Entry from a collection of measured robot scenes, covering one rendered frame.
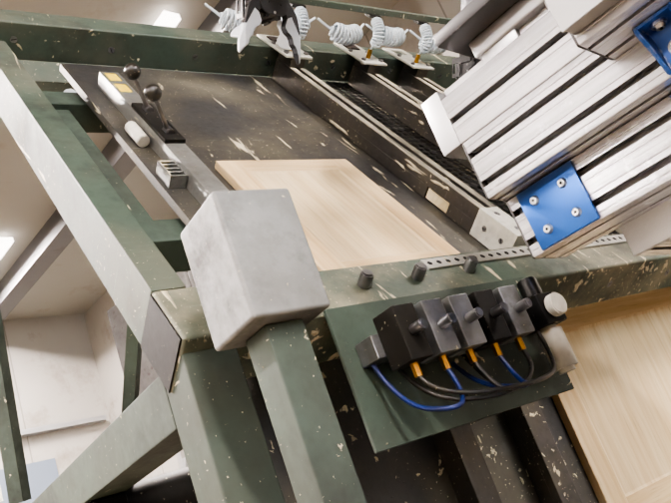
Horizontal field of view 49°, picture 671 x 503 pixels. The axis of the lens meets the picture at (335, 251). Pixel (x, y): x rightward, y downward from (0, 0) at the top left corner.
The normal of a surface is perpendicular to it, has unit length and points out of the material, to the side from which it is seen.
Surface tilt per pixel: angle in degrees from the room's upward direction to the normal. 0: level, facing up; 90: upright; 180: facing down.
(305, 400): 90
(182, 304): 60
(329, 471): 90
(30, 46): 150
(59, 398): 90
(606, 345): 90
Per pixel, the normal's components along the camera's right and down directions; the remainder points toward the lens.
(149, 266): 0.27, -0.84
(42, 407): 0.62, -0.47
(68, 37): 0.54, 0.54
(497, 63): -0.70, 0.01
